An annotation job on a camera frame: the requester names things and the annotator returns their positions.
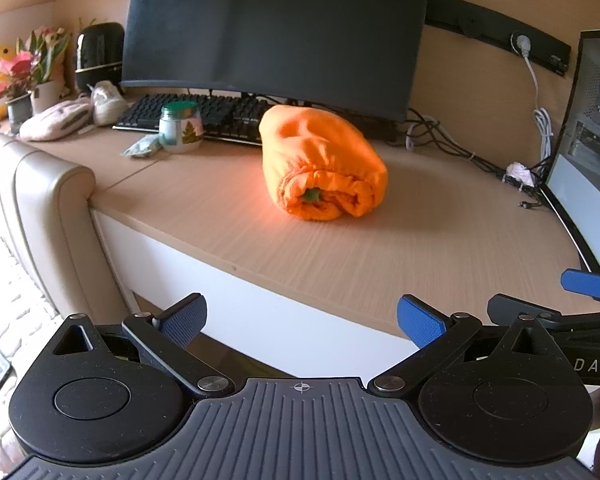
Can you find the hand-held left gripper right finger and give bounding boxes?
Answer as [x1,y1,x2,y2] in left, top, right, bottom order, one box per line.
[367,295,563,398]

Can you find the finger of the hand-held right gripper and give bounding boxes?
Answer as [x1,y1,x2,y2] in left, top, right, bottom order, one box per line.
[561,269,600,306]
[487,294,563,328]

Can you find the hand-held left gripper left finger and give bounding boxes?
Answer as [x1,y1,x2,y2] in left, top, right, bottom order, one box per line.
[52,292,233,400]

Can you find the orange and green garment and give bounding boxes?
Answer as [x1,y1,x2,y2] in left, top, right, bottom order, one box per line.
[257,105,388,222]

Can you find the white crumpled wad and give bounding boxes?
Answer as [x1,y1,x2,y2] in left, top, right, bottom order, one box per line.
[504,161,535,187]

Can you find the white textured rug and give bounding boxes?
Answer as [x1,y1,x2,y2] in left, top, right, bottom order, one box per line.
[0,237,68,443]

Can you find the crumpled green wrapper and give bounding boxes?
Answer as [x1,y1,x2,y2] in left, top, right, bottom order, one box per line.
[120,135,162,160]

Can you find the beige leather sofa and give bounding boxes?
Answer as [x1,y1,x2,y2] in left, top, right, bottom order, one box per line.
[0,127,131,321]

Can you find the glass jar with green lid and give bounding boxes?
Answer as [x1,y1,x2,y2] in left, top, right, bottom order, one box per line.
[158,101,204,155]

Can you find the black keyboard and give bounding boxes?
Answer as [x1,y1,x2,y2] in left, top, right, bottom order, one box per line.
[112,92,281,147]

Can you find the white plush item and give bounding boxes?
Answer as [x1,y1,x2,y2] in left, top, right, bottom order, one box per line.
[89,80,129,126]

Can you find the pink plush pouch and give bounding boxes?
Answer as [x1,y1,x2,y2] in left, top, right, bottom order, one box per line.
[19,99,93,142]

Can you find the flowers in white pot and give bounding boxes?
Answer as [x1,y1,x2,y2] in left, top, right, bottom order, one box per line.
[17,25,73,115]

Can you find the pink-leaf plant in grey pot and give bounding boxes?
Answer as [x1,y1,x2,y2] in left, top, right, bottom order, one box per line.
[0,50,37,136]

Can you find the black round speaker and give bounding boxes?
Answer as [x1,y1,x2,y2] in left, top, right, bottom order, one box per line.
[74,21,126,95]

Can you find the black curved computer monitor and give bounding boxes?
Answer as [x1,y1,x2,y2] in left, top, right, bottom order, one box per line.
[120,0,433,125]

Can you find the white power cable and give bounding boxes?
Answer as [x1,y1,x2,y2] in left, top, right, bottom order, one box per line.
[510,31,556,162]

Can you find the black cable bundle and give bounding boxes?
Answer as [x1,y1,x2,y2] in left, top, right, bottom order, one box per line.
[404,109,548,196]

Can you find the black wall power strip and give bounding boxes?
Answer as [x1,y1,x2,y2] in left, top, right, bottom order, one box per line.
[425,0,572,76]

